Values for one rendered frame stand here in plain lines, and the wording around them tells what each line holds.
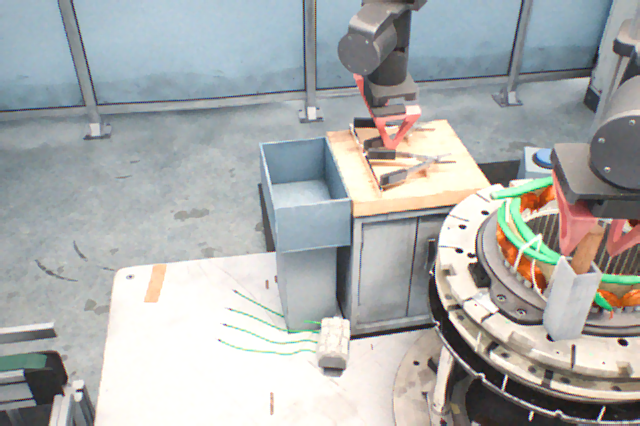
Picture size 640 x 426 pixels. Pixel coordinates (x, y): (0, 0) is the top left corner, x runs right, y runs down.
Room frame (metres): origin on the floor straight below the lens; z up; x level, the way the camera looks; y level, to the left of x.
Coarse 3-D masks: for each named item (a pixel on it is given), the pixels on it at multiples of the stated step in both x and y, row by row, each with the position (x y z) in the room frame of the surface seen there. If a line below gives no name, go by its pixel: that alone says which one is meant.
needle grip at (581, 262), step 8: (592, 232) 0.45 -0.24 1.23; (600, 232) 0.45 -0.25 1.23; (584, 240) 0.45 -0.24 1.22; (592, 240) 0.44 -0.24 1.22; (600, 240) 0.45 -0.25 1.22; (584, 248) 0.45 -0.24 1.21; (592, 248) 0.45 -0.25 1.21; (576, 256) 0.45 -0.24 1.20; (584, 256) 0.45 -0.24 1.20; (592, 256) 0.45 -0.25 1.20; (576, 264) 0.45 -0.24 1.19; (584, 264) 0.45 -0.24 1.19; (576, 272) 0.45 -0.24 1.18; (584, 272) 0.45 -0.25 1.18
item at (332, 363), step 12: (324, 324) 0.71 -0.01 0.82; (336, 324) 0.70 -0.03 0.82; (348, 324) 0.71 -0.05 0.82; (324, 336) 0.68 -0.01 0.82; (336, 336) 0.68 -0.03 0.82; (348, 336) 0.69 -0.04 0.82; (324, 348) 0.66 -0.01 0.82; (336, 348) 0.66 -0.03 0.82; (348, 348) 0.68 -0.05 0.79; (324, 360) 0.65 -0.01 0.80; (336, 360) 0.65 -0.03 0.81; (324, 372) 0.64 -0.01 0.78; (336, 372) 0.64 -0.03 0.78
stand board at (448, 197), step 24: (336, 144) 0.85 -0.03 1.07; (432, 144) 0.85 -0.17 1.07; (456, 144) 0.85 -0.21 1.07; (360, 168) 0.79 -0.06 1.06; (384, 168) 0.79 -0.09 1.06; (432, 168) 0.79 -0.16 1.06; (456, 168) 0.79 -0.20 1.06; (360, 192) 0.73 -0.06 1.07; (384, 192) 0.73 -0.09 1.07; (408, 192) 0.73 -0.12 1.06; (432, 192) 0.73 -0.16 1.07; (456, 192) 0.73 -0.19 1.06
